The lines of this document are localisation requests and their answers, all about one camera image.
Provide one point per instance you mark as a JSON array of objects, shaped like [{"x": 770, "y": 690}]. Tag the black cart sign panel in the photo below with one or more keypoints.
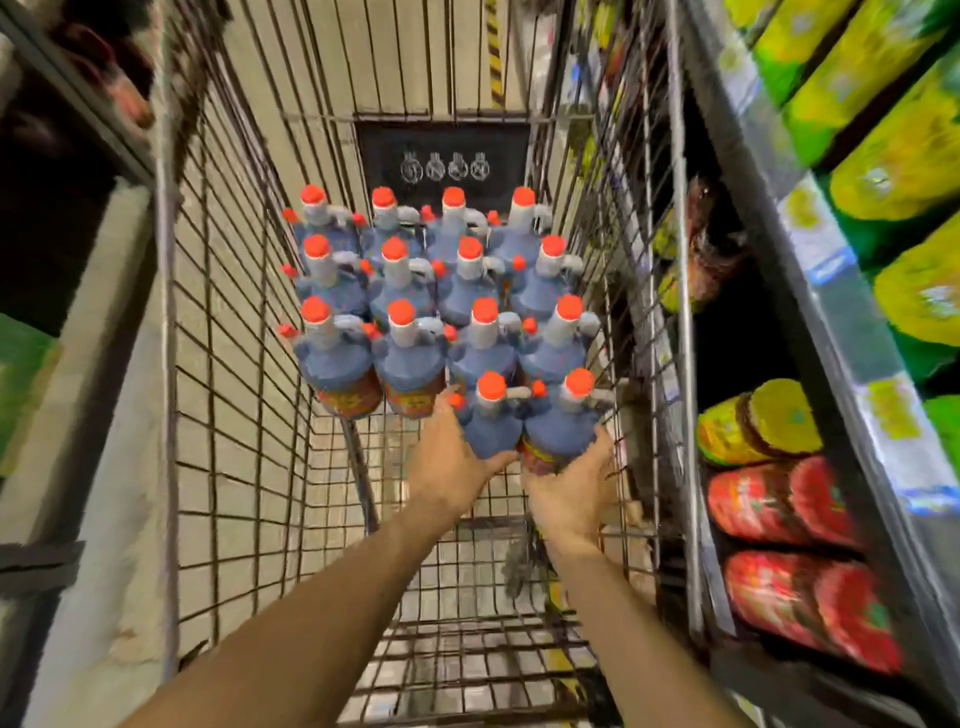
[{"x": 442, "y": 165}]

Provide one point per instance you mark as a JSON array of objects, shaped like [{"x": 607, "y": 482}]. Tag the person's right thumb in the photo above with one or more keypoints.
[{"x": 534, "y": 481}]

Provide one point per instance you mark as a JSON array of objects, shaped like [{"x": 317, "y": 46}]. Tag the person's left forearm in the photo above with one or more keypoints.
[{"x": 322, "y": 622}]

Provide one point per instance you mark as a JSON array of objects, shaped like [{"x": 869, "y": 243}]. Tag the red round packet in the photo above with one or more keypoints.
[
  {"x": 810, "y": 607},
  {"x": 780, "y": 502}
]

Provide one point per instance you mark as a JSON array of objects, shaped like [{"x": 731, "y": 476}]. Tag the group of blue bottles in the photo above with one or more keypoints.
[{"x": 405, "y": 300}]

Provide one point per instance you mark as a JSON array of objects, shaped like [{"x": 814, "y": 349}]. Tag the person's right forearm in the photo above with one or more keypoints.
[{"x": 637, "y": 645}]

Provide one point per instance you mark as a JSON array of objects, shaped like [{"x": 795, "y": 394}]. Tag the green package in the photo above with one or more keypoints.
[{"x": 21, "y": 382}]

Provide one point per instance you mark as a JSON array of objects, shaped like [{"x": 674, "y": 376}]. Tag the blue orange-cap jug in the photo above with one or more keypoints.
[
  {"x": 559, "y": 435},
  {"x": 491, "y": 427}
]

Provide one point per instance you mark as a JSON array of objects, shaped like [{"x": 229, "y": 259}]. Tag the shelf price label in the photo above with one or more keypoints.
[
  {"x": 904, "y": 442},
  {"x": 814, "y": 232}
]

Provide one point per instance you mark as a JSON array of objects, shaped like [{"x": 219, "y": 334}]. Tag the person's right hand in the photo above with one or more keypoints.
[{"x": 571, "y": 502}]

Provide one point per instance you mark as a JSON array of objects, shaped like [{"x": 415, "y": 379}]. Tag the beige store shelf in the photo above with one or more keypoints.
[{"x": 82, "y": 390}]

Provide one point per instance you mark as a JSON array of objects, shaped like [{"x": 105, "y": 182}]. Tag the person's left thumb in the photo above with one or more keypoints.
[{"x": 495, "y": 466}]

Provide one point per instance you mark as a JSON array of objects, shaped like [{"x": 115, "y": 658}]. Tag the row of green yellow packets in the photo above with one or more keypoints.
[{"x": 900, "y": 157}]

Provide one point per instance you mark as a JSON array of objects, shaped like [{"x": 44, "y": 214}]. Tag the grey metal store shelf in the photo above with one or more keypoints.
[{"x": 825, "y": 315}]

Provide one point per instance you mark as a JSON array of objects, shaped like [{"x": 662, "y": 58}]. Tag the yellow green round packet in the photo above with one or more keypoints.
[{"x": 757, "y": 424}]

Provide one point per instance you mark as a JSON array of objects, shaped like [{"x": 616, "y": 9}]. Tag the person's left hand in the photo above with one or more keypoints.
[{"x": 442, "y": 469}]

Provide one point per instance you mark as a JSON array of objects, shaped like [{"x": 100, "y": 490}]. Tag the dark brown packet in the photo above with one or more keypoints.
[{"x": 701, "y": 247}]

